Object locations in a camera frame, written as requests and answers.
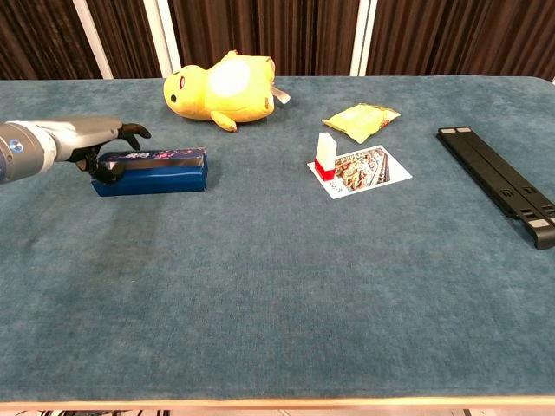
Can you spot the dark brown pleated curtain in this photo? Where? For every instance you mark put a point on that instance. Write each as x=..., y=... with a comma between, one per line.
x=260, y=30

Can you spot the white and red stamp block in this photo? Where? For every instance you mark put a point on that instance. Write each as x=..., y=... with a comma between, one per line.
x=325, y=151

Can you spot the black folding laptop stand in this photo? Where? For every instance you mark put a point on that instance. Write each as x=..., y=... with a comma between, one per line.
x=490, y=173

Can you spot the teal table cloth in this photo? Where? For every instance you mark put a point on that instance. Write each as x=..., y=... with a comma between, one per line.
x=277, y=281

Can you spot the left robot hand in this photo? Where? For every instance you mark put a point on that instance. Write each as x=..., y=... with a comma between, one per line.
x=82, y=136

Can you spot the yellow plush toy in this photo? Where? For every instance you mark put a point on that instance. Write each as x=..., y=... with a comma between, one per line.
x=195, y=95

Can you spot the blue glasses case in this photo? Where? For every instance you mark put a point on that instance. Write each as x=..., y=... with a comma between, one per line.
x=165, y=180

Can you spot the yellow snack packet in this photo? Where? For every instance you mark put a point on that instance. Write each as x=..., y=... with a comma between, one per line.
x=362, y=121

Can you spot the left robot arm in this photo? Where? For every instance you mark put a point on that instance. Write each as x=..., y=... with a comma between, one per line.
x=21, y=151

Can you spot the white frame post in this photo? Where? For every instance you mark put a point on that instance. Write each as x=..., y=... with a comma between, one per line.
x=165, y=43
x=363, y=39
x=94, y=43

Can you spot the picture postcard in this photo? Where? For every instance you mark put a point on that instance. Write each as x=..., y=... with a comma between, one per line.
x=373, y=169

